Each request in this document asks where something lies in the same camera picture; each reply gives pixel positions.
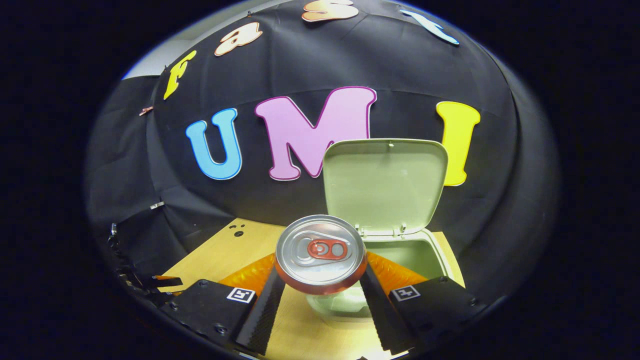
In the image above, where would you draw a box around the black backdrop cloth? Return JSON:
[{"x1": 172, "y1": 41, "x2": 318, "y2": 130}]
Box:
[{"x1": 85, "y1": 0, "x2": 560, "y2": 301}]

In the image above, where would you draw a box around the wooden desktop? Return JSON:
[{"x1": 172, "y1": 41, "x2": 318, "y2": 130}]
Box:
[{"x1": 159, "y1": 217, "x2": 466, "y2": 360}]

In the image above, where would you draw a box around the orange pop can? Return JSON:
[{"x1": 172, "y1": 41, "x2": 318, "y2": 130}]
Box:
[{"x1": 274, "y1": 214, "x2": 369, "y2": 296}]

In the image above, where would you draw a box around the green desktop garbage bin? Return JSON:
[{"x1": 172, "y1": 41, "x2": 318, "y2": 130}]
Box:
[{"x1": 306, "y1": 138, "x2": 455, "y2": 324}]

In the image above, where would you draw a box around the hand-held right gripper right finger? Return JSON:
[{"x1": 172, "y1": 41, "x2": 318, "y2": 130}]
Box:
[{"x1": 359, "y1": 251, "x2": 484, "y2": 354}]

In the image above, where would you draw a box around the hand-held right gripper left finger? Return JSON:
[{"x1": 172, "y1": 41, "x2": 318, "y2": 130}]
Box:
[{"x1": 159, "y1": 253, "x2": 287, "y2": 355}]

